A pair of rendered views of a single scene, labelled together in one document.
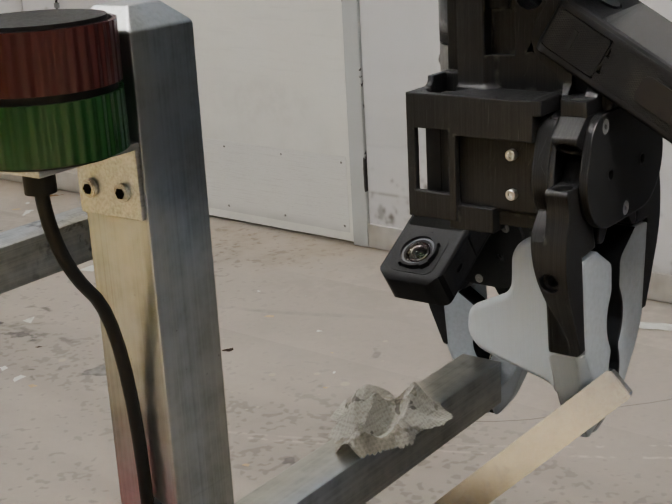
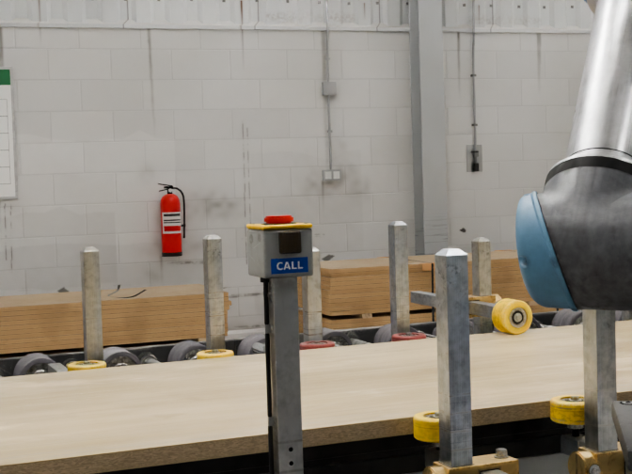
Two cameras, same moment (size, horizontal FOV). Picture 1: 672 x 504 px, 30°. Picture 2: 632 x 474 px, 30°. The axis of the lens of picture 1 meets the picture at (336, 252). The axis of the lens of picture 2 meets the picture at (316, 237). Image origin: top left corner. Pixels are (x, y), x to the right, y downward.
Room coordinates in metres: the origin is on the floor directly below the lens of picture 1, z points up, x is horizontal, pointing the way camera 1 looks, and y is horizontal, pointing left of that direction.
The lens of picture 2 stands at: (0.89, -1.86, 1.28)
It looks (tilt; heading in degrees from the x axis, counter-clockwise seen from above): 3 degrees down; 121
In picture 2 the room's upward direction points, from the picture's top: 2 degrees counter-clockwise
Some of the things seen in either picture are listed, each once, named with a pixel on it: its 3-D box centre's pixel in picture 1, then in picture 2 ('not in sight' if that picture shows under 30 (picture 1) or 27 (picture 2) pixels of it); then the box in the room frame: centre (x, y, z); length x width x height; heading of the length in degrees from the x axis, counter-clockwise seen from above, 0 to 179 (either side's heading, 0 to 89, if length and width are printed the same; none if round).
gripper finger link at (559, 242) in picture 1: (572, 245); not in sight; (0.47, -0.09, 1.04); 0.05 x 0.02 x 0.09; 143
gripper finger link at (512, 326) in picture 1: (533, 337); not in sight; (0.49, -0.08, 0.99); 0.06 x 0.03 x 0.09; 53
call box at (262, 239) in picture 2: not in sight; (279, 252); (0.03, -0.53, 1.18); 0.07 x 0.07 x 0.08; 53
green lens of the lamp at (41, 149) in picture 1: (44, 121); not in sight; (0.45, 0.10, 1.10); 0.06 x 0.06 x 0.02
